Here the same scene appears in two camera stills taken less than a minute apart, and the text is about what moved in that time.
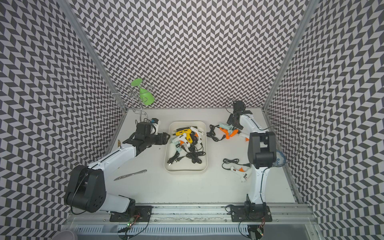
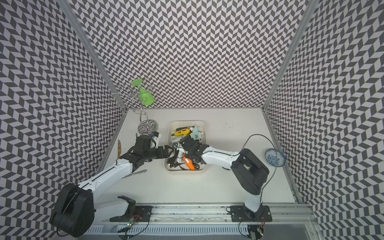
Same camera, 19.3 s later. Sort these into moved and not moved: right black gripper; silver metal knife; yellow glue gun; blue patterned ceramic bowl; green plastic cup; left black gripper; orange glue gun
Moved: orange glue gun; right black gripper; left black gripper
Not moved: green plastic cup; silver metal knife; blue patterned ceramic bowl; yellow glue gun
